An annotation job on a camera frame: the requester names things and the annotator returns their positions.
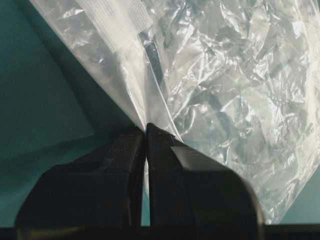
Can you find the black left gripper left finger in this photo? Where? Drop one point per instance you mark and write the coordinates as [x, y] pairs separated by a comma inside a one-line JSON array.
[[103, 187]]

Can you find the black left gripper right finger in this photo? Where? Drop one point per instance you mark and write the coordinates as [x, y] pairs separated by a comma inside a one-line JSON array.
[[186, 187]]

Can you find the clear zip bag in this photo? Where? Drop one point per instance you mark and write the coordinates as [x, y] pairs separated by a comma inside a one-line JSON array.
[[237, 80]]

